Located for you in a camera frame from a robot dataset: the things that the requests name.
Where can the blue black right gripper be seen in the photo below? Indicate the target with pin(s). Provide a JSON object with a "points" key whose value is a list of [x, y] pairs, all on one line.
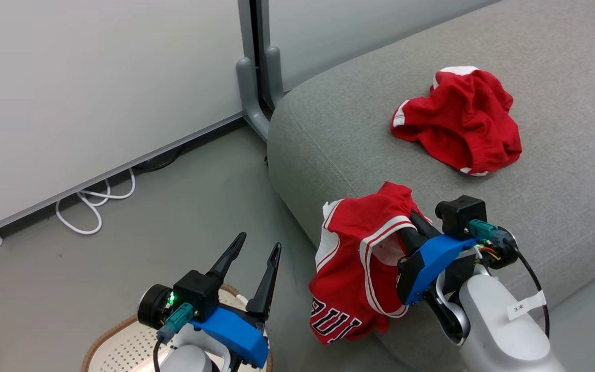
{"points": [[429, 261]]}

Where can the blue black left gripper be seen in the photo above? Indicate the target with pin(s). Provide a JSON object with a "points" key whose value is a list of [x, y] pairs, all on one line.
{"points": [[238, 336]]}

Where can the red basketball jersey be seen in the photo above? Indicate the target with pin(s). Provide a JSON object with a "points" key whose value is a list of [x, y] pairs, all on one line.
{"points": [[349, 258]]}

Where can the red shorts with white trim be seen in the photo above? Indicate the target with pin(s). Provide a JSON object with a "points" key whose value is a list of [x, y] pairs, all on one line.
{"points": [[463, 119]]}

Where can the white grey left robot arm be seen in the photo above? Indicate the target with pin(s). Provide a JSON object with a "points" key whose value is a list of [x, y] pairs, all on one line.
{"points": [[189, 356]]}

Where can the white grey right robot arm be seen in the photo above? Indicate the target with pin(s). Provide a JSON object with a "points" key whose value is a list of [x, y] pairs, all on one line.
{"points": [[494, 320]]}

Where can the white laundry basket wicker rim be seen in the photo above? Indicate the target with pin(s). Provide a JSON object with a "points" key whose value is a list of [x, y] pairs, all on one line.
{"points": [[122, 346]]}

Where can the grey fabric sofa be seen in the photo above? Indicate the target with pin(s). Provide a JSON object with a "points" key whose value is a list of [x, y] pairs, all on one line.
{"points": [[483, 181]]}

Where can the grey partition leg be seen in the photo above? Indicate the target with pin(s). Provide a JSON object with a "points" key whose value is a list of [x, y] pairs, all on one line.
{"points": [[251, 103], [274, 77]]}

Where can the narrow white partition panel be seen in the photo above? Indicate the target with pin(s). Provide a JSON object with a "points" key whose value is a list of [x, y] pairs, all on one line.
{"points": [[339, 31]]}

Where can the large white partition panel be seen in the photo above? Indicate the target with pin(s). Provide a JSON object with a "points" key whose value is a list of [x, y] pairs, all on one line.
{"points": [[96, 93]]}

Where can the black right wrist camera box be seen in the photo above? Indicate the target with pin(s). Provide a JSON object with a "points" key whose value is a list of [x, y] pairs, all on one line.
{"points": [[460, 214]]}

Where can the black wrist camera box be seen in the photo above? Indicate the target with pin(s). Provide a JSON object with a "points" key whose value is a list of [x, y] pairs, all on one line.
{"points": [[460, 214], [197, 292]]}

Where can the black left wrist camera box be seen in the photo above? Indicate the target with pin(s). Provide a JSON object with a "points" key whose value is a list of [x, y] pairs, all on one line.
{"points": [[197, 292]]}

